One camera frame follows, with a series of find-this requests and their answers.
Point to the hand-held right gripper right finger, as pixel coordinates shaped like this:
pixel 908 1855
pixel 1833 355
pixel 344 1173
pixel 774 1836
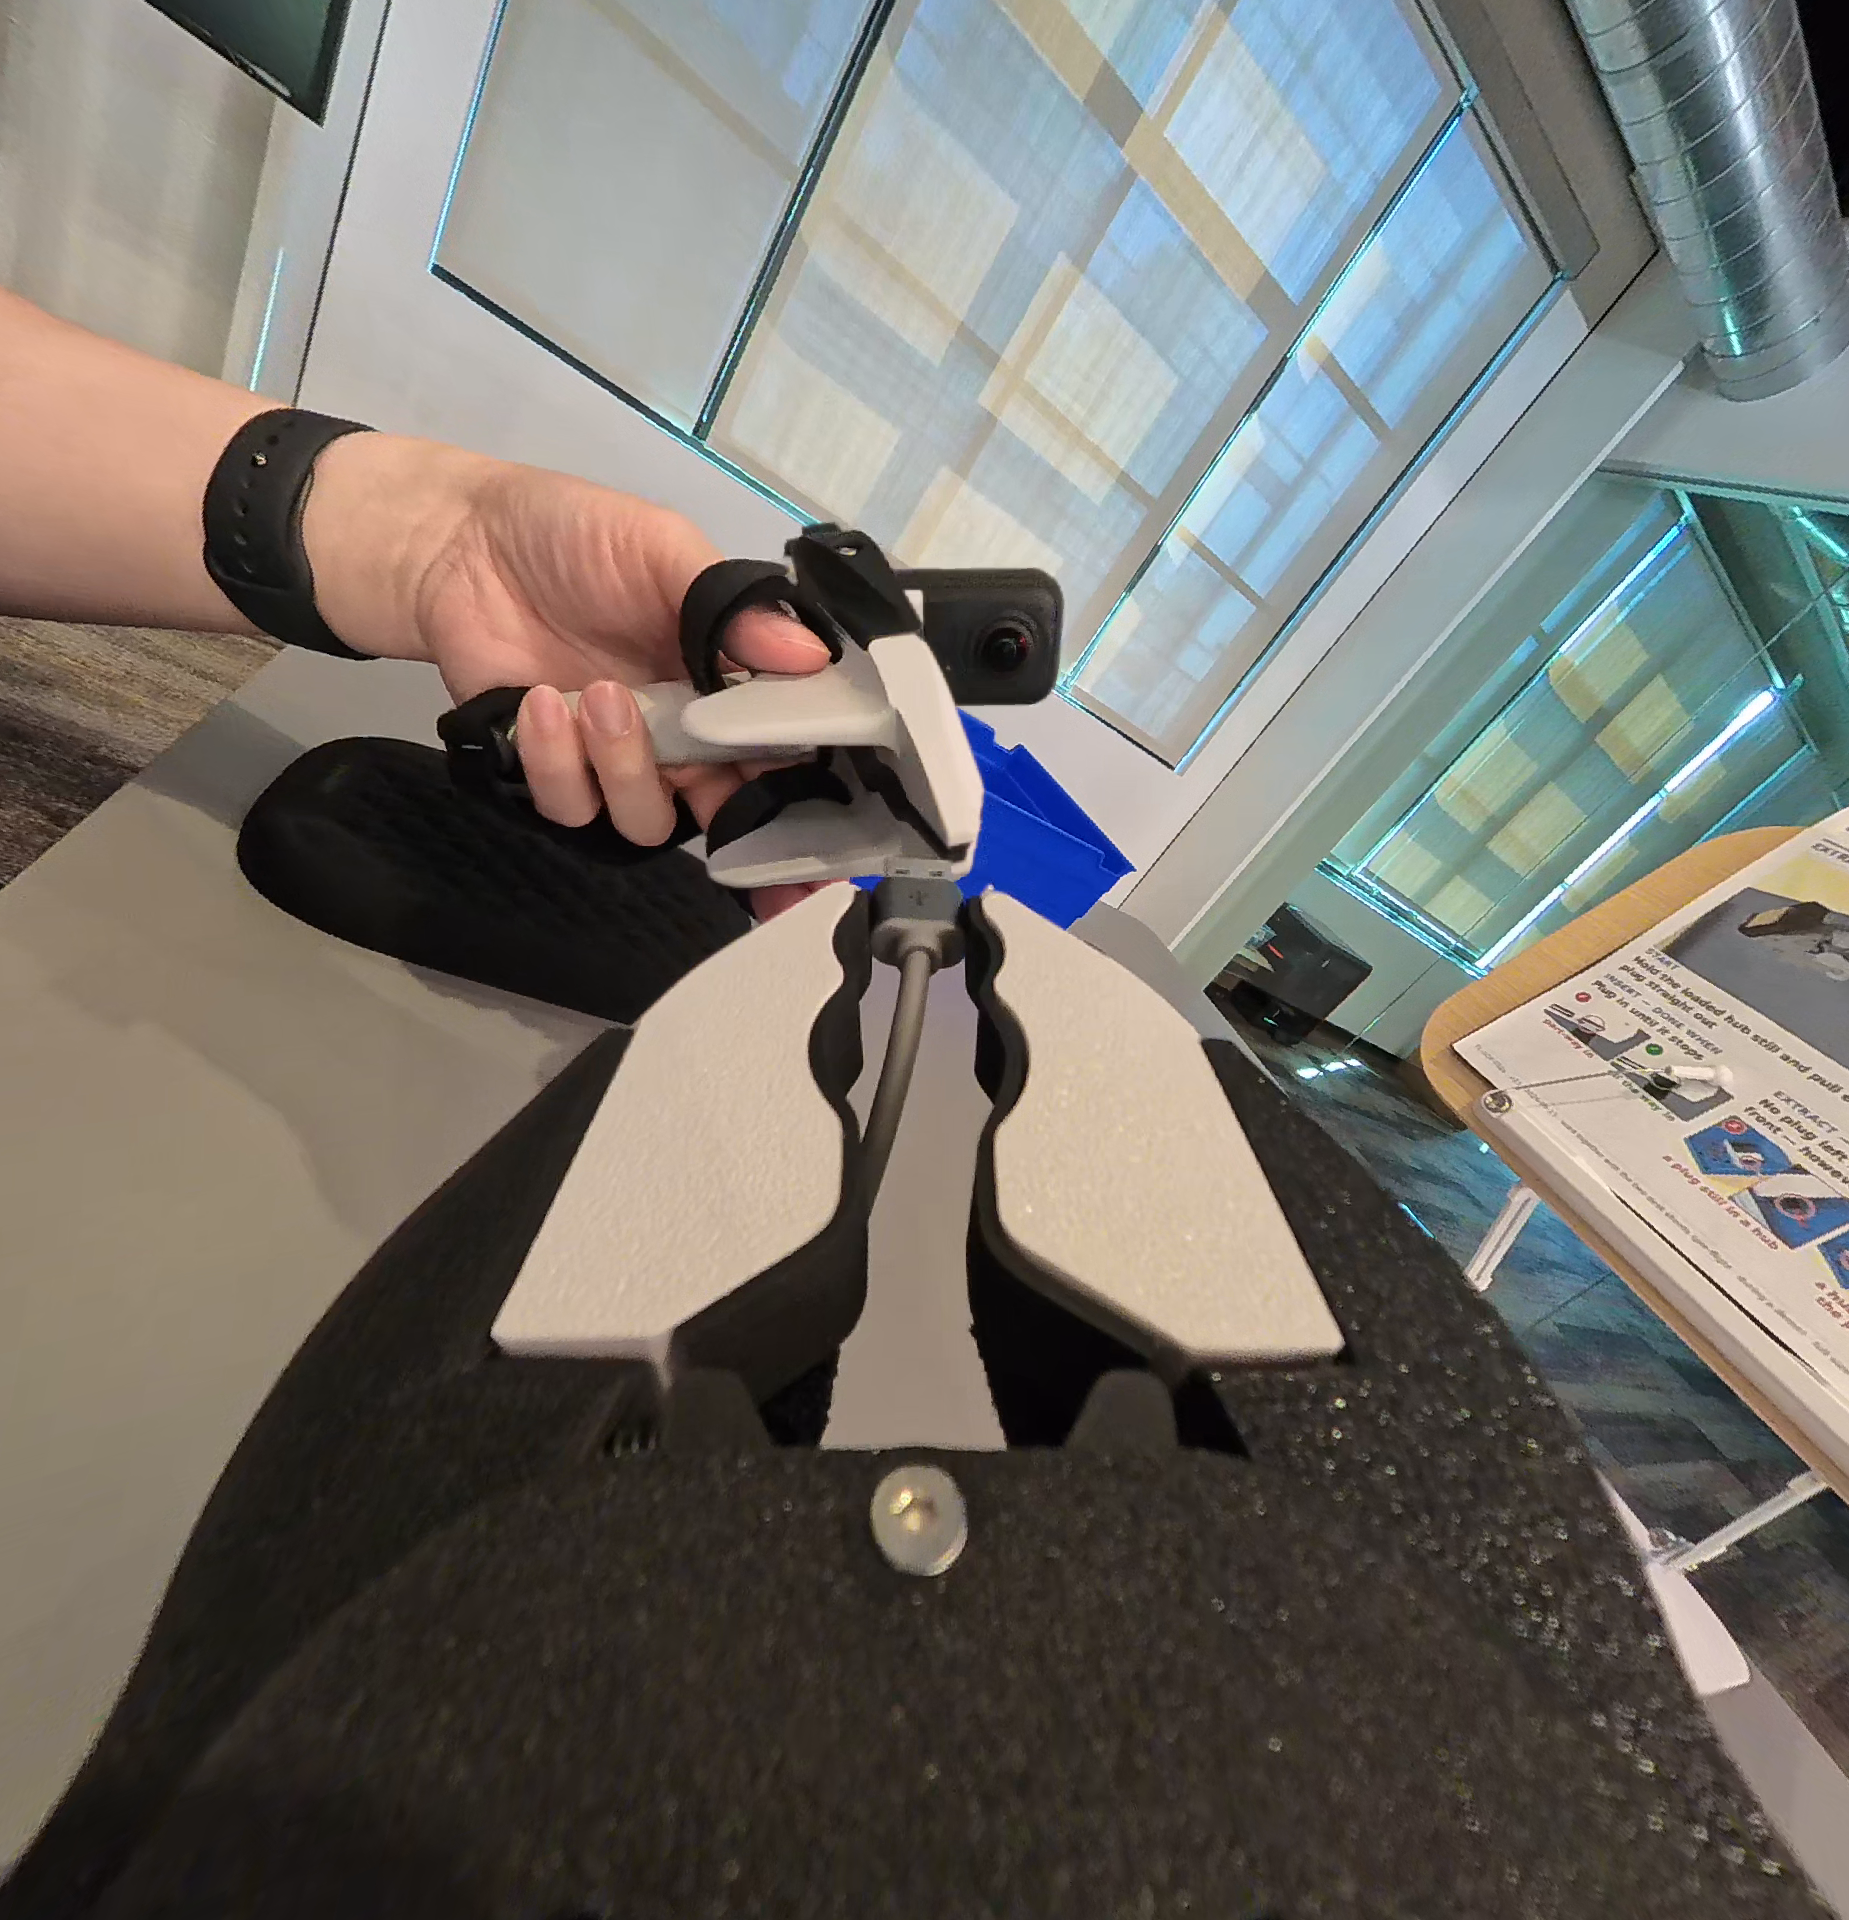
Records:
pixel 1151 1185

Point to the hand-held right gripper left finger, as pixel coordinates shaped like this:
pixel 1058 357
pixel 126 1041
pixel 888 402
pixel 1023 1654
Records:
pixel 683 1185

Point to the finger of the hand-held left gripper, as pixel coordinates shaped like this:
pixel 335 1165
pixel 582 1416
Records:
pixel 926 733
pixel 781 858

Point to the blue plastic bin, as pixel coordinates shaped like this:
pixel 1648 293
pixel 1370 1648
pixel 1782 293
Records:
pixel 1043 841

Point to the grey desk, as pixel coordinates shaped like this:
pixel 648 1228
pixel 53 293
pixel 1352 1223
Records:
pixel 191 1202

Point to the person's left hand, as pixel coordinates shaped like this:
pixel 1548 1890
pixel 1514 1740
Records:
pixel 533 601

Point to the black equipment case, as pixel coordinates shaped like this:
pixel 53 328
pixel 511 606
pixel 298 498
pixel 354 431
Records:
pixel 1315 970

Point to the black wrist rest pad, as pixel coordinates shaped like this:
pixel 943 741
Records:
pixel 459 900

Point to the large glass window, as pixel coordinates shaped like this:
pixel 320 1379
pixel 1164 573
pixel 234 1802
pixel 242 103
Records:
pixel 1018 300

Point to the instruction sheet on stand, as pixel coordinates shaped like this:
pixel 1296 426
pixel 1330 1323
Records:
pixel 1552 913

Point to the printed instruction sheet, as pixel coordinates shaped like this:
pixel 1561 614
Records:
pixel 1689 1202

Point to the black wristband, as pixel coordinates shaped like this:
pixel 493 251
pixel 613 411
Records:
pixel 256 526

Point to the silver metal duct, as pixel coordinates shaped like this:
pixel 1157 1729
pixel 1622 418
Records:
pixel 1716 182

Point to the black wall screen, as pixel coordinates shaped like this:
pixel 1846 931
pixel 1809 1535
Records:
pixel 264 46

